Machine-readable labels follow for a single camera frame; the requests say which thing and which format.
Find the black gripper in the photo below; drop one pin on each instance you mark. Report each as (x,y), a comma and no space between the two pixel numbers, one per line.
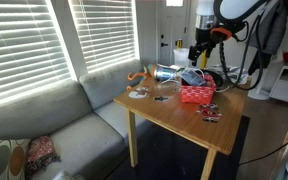
(205,40)

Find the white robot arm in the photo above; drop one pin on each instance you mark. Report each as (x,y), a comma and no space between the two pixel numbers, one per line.
(219,20)

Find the red woven basket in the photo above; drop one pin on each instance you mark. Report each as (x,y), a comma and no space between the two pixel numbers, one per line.
(198,94)

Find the translucent plastic cup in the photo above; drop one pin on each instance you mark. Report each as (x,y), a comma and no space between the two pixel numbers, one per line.
(181,57)

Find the striped grey cloth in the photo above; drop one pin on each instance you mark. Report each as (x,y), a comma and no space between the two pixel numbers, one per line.
(235,73)

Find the white door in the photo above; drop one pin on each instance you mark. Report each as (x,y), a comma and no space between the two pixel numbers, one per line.
(172,17)

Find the metal can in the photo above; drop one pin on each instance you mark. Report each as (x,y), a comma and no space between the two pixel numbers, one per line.
(163,73)

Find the orange plush octopus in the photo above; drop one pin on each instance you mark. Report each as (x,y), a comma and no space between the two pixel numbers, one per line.
(148,72)

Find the red black sticker cluster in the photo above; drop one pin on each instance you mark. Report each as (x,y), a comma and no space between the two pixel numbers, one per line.
(210,112)

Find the small dark sticker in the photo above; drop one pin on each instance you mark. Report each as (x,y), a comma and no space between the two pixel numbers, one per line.
(161,98)

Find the hanging dark jacket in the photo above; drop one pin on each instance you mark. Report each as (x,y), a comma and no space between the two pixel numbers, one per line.
(271,33)

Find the round white sticker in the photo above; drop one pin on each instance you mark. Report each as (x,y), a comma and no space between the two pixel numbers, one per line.
(139,93)

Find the wooden table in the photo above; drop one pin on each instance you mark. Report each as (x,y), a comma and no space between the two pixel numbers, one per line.
(184,120)

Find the right window blind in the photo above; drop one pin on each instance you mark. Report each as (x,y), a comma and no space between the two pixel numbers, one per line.
(107,32)

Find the window blind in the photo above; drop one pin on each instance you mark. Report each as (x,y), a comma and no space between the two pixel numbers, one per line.
(31,51)
(107,32)

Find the dark blue rug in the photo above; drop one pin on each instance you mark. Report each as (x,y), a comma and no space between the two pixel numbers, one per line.
(167,156)

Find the grey sofa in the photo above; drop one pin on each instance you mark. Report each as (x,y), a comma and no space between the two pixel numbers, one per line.
(88,130)

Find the left window blind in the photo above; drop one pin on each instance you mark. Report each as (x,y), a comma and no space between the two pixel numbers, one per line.
(31,51)

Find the red paisley cloth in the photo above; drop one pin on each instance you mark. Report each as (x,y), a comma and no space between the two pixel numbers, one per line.
(41,153)

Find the patterned circle pillow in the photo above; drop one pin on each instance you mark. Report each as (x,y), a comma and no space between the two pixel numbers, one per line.
(13,155)

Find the yellow stand post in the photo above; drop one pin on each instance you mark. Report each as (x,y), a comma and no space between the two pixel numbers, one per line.
(203,60)

